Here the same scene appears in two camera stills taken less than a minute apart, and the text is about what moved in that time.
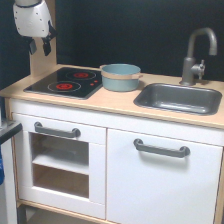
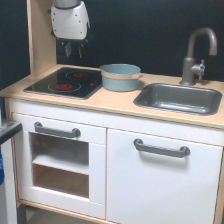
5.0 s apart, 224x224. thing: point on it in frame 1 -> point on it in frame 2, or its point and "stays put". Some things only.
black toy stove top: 66,81 stays put
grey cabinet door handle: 180,153 stays put
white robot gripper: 33,22 -> 70,23
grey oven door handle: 55,131 stays put
